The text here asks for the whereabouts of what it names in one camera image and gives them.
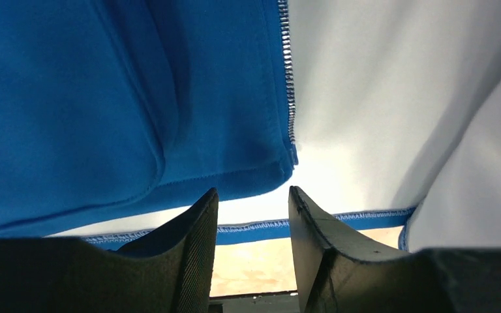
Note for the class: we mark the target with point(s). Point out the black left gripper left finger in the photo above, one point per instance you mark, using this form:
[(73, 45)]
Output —
[(167, 270)]

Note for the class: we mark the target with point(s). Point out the blue zip jacket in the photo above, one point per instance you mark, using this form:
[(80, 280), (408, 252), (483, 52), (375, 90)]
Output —
[(115, 116)]

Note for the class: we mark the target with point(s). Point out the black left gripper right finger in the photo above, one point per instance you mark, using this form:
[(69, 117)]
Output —
[(338, 269)]

